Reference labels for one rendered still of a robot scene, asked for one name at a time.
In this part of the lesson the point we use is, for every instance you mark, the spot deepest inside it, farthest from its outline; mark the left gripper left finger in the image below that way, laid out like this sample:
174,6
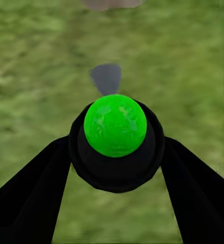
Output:
30,201

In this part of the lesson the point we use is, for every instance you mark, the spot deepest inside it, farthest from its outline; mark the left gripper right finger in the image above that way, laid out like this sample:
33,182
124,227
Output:
197,194

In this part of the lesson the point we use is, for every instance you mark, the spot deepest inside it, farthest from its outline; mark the pesticide atomizer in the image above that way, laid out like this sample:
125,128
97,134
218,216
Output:
117,143

